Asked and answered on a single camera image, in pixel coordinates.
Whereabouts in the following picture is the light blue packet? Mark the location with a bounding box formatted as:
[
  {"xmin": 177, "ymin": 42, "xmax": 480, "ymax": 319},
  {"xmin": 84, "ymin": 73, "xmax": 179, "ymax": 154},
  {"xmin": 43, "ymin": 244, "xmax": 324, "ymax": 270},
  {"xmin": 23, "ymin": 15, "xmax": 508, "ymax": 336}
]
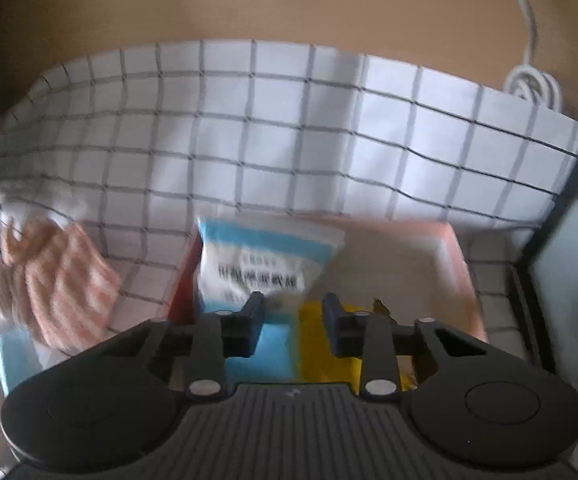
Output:
[{"xmin": 225, "ymin": 317, "xmax": 300, "ymax": 387}]

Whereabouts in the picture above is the pink cardboard box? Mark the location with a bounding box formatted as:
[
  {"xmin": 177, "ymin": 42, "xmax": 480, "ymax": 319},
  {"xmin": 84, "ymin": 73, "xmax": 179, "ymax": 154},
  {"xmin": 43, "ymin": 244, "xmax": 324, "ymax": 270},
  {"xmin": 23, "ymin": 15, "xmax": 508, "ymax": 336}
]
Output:
[{"xmin": 169, "ymin": 216, "xmax": 490, "ymax": 391}]

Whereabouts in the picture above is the white cable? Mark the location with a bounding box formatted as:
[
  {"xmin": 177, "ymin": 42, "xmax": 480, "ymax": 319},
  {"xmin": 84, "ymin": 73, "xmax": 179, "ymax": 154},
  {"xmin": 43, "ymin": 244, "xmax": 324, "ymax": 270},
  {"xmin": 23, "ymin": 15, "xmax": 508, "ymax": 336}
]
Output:
[{"xmin": 496, "ymin": 0, "xmax": 564, "ymax": 112}]

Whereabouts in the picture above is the orange striped sock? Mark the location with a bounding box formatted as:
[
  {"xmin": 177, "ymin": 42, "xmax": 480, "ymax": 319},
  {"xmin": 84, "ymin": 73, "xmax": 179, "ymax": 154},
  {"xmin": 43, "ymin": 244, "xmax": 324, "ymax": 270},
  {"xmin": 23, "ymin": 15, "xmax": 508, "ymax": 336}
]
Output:
[{"xmin": 0, "ymin": 217, "xmax": 122, "ymax": 357}]

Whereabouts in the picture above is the light blue item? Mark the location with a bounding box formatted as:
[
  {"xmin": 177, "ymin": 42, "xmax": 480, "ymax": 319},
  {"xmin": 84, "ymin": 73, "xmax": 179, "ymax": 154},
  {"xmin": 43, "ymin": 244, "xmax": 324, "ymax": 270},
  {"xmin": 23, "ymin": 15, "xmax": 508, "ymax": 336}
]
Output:
[{"xmin": 0, "ymin": 330, "xmax": 42, "ymax": 397}]

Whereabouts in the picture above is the white grid tablecloth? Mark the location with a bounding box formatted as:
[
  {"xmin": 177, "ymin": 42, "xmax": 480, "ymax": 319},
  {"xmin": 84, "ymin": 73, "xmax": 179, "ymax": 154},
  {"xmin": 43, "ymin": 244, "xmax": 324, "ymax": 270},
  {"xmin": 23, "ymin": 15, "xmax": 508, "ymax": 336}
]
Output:
[{"xmin": 0, "ymin": 39, "xmax": 578, "ymax": 411}]

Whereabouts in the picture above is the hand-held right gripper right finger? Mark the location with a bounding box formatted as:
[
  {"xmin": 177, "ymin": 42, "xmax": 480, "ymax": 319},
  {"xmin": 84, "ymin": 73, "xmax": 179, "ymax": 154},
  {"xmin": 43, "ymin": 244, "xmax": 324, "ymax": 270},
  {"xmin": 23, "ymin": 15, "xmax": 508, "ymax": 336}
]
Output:
[{"xmin": 321, "ymin": 292, "xmax": 490, "ymax": 400}]

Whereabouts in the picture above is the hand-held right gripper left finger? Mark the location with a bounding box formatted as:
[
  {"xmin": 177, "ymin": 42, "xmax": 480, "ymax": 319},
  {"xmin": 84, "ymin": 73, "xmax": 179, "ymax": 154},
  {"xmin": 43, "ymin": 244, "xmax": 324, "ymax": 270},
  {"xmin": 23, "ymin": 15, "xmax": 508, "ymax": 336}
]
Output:
[{"xmin": 103, "ymin": 291, "xmax": 266, "ymax": 402}]

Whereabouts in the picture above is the yellow round item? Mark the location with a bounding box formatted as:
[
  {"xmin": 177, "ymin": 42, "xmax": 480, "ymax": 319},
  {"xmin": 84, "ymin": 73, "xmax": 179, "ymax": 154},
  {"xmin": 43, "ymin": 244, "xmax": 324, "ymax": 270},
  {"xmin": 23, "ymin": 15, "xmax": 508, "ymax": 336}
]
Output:
[{"xmin": 298, "ymin": 301, "xmax": 416, "ymax": 394}]

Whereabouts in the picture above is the white and blue packet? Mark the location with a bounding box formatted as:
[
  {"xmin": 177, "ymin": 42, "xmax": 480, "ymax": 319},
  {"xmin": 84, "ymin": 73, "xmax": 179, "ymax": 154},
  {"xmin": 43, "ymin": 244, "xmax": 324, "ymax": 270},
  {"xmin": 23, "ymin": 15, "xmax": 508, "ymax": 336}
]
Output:
[{"xmin": 196, "ymin": 216, "xmax": 346, "ymax": 312}]

